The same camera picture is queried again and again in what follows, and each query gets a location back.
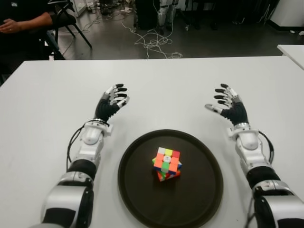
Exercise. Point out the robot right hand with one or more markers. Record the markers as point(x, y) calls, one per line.
point(237, 111)

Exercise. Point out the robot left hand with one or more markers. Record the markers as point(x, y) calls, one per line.
point(104, 109)

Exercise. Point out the multicolour Rubik's cube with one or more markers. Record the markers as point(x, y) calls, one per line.
point(166, 161)

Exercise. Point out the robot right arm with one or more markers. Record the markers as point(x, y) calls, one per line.
point(270, 190)

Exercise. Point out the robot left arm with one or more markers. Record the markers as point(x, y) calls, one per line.
point(71, 190)

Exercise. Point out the round dark brown plate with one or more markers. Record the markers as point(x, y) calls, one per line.
point(190, 202)

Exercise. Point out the white side table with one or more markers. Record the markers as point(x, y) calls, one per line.
point(293, 53)

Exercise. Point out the black metal chair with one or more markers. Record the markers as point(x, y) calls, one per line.
point(65, 21)

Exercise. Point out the black cabinet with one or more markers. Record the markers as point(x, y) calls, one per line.
point(146, 14)

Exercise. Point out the white cabinet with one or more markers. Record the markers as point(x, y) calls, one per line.
point(288, 12)

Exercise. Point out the white humanoid robot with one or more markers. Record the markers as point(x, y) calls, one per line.
point(164, 14)

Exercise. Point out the seated person black shirt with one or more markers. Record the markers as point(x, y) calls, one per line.
point(26, 9)

